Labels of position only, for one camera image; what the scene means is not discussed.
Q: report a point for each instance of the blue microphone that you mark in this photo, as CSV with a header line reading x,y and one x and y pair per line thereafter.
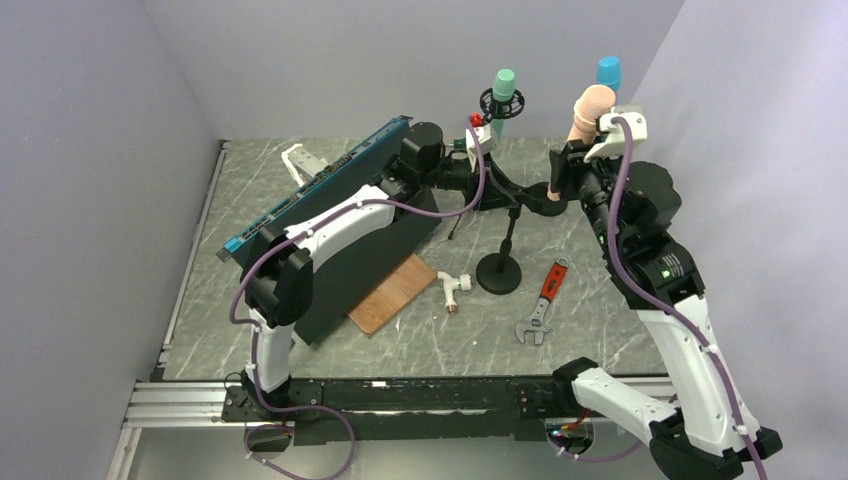
x,y
609,73

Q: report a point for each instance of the beige microphone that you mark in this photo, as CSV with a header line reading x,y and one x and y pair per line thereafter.
x,y
596,100

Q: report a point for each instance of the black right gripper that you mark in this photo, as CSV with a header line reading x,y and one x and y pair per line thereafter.
x,y
568,166

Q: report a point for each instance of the black round-base microphone stand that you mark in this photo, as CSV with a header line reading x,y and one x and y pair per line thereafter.
x,y
499,273

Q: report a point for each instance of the white metal bracket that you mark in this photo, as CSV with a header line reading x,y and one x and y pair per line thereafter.
x,y
301,164

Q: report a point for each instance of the red handled adjustable wrench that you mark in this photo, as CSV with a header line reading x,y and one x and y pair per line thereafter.
x,y
535,323

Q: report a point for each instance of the dark blue-edged network switch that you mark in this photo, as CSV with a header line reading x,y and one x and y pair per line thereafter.
x,y
345,280

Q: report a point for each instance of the green microphone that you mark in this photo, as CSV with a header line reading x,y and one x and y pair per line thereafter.
x,y
502,91

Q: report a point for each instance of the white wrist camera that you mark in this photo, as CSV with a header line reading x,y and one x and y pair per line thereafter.
x,y
611,140
479,138

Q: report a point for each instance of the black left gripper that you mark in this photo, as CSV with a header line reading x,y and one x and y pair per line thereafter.
x,y
497,193

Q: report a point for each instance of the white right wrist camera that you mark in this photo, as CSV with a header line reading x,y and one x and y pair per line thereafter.
x,y
611,140

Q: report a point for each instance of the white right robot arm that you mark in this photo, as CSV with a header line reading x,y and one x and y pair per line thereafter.
x,y
708,432

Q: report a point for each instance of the black tripod microphone stand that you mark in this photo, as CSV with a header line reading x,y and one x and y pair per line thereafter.
x,y
452,232

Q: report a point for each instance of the black mounting base rail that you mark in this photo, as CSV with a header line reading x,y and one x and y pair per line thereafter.
x,y
423,408

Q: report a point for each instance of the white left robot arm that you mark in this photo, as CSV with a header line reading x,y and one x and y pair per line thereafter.
x,y
278,285

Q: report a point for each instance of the wooden board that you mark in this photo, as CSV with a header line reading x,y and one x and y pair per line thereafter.
x,y
392,294

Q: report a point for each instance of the white plastic faucet fitting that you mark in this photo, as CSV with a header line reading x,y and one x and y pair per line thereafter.
x,y
450,285

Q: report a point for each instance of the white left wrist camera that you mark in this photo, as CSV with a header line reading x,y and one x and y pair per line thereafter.
x,y
479,138

